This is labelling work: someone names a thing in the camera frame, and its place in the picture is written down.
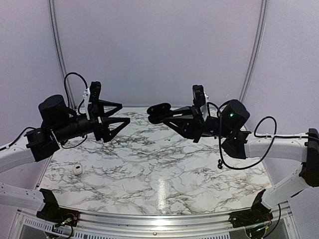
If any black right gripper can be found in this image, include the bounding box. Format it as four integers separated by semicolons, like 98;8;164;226
163;105;232;142

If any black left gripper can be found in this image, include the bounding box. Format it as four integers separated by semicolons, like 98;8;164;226
53;99;130;142

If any black earbud charging case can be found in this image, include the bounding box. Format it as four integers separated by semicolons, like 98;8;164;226
147;103;172;124

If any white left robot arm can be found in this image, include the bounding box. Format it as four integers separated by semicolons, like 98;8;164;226
0;95;130;222

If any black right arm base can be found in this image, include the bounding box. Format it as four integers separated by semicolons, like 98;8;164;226
229;189;273;228

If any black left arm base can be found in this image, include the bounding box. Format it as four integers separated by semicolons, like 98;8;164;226
36;189;80;227

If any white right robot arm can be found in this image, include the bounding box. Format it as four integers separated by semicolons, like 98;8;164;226
160;106;319;223

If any white earbud charging case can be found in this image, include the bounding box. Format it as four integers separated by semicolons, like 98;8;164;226
72;164;83;176

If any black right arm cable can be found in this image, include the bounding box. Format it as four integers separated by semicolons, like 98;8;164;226
206;101;310;170

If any aluminium front rail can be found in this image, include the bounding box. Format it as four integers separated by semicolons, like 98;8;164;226
14;205;292;239

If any left aluminium wall post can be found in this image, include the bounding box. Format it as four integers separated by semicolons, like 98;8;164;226
48;0;76;109

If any aluminium wall post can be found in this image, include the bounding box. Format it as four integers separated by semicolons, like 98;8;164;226
48;0;76;109
239;0;269;103

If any right aluminium wall post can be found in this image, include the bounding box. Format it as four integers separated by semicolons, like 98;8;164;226
239;0;269;103

